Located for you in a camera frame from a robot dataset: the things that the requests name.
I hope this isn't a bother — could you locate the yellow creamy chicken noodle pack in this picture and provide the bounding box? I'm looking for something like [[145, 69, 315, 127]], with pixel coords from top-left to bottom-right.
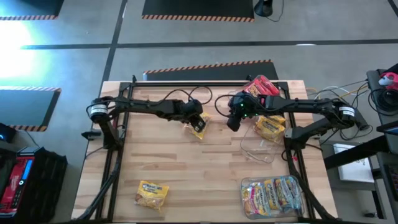
[[254, 115, 285, 144], [134, 180, 170, 212], [269, 114, 287, 125], [183, 111, 213, 140]]

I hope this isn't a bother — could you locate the black right camera cable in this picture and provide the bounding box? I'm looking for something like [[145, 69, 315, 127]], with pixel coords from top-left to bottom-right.
[[214, 94, 234, 118]]

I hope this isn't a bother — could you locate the yellow pink noodle pack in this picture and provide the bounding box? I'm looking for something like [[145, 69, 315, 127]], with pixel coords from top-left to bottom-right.
[[263, 179, 284, 216], [242, 182, 270, 218]]

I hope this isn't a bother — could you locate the black device with blue light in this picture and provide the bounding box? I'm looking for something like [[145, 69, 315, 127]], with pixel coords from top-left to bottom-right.
[[0, 123, 18, 144]]

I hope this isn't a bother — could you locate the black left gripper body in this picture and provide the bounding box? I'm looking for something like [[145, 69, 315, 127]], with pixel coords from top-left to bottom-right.
[[167, 100, 203, 124]]

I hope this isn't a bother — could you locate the pink red object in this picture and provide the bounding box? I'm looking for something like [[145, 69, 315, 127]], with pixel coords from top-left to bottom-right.
[[378, 72, 398, 91]]

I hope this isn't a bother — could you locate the blue edged noodle pack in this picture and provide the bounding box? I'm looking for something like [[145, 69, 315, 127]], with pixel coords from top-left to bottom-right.
[[278, 175, 303, 215]]

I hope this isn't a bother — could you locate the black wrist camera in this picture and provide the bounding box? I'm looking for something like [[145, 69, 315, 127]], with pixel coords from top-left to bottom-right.
[[229, 92, 249, 110], [185, 99, 205, 116]]

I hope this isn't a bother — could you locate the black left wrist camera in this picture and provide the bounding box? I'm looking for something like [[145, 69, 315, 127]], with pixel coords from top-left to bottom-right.
[[185, 99, 205, 116]]

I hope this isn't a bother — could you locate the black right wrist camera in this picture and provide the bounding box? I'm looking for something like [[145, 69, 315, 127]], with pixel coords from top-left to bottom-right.
[[229, 92, 249, 110]]

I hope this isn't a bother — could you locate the black round stand base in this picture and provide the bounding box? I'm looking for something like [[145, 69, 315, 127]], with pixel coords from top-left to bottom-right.
[[254, 0, 274, 17]]

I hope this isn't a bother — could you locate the black diagonal bar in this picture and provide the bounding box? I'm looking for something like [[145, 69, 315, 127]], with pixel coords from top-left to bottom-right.
[[323, 133, 398, 170]]

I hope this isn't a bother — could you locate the red black equipment case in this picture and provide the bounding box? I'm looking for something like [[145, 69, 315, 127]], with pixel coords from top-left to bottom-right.
[[0, 146, 68, 223]]

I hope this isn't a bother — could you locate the black left camera cable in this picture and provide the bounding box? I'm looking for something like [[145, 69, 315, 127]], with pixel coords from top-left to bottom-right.
[[163, 85, 214, 106]]

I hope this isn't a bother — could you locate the black cable coil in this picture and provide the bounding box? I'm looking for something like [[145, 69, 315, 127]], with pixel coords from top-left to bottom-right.
[[368, 88, 398, 113]]

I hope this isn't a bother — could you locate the black power brick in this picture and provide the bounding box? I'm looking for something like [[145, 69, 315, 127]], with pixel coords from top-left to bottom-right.
[[354, 108, 371, 131]]

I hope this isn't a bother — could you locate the black hazard striped floor mat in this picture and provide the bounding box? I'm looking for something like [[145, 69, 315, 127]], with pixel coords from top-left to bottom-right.
[[0, 86, 62, 133], [142, 58, 280, 82], [141, 0, 255, 23], [0, 0, 65, 21]]

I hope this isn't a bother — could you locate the black aluminium rig frame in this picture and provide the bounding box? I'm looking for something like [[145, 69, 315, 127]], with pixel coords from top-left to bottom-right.
[[70, 74, 336, 223]]

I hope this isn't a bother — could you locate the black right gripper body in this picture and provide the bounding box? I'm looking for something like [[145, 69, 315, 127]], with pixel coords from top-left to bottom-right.
[[229, 91, 266, 121]]

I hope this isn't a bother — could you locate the black camera cable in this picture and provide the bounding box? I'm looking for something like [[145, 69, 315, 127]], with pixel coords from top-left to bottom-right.
[[163, 85, 214, 106], [214, 94, 234, 118]]

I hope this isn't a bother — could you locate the yellow cable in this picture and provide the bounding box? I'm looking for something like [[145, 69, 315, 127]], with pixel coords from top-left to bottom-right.
[[306, 84, 369, 100]]

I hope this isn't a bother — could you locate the dark grey desk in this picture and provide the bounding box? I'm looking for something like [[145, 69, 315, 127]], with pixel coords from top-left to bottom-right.
[[366, 63, 398, 131]]

